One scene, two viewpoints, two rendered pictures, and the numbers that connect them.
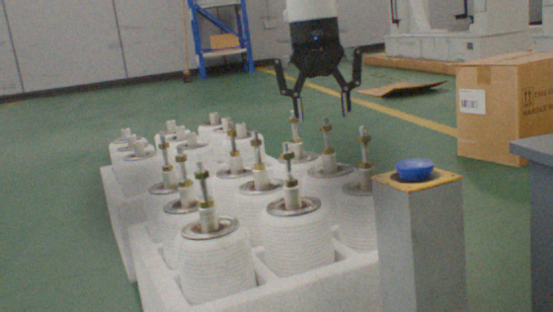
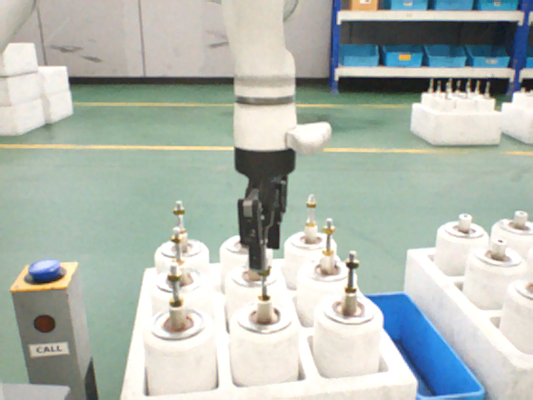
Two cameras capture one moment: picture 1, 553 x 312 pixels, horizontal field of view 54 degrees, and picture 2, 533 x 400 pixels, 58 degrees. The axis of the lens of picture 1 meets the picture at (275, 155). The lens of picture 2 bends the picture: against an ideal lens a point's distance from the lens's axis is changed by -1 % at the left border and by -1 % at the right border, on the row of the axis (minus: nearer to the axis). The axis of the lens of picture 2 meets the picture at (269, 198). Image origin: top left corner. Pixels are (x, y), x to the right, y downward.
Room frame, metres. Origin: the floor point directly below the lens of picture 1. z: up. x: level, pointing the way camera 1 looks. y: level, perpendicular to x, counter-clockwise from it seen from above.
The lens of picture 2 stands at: (0.98, -0.64, 0.62)
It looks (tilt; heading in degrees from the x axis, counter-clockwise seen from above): 19 degrees down; 103
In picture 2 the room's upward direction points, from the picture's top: straight up
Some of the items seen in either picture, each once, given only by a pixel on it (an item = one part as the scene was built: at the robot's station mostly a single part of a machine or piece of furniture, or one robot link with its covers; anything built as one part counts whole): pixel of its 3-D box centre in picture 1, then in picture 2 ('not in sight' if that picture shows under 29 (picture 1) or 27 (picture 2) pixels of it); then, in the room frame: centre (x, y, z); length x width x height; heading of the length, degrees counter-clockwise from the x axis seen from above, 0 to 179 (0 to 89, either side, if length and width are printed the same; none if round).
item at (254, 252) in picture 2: (352, 95); (253, 252); (0.85, -0.13, 0.37); 0.03 x 0.01 x 0.05; 86
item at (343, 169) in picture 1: (330, 171); (264, 317); (0.85, -0.08, 0.25); 0.08 x 0.08 x 0.01
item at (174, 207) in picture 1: (189, 204); (246, 245); (0.76, 0.14, 0.25); 0.08 x 0.08 x 0.01
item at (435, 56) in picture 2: not in sight; (441, 55); (1.58, 4.84, 0.36); 0.50 x 0.38 x 0.21; 100
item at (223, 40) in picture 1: (224, 42); not in sight; (6.51, 0.43, 0.36); 0.31 x 0.25 x 0.20; 99
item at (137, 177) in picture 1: (147, 195); (457, 271); (1.16, 0.29, 0.16); 0.10 x 0.10 x 0.18
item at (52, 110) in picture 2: not in sight; (35, 106); (-1.47, 2.45, 0.09); 0.39 x 0.39 x 0.18; 13
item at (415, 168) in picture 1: (415, 171); (45, 271); (0.57, -0.15, 0.32); 0.04 x 0.04 x 0.02
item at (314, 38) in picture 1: (315, 45); (265, 175); (0.85, -0.08, 0.45); 0.08 x 0.08 x 0.09
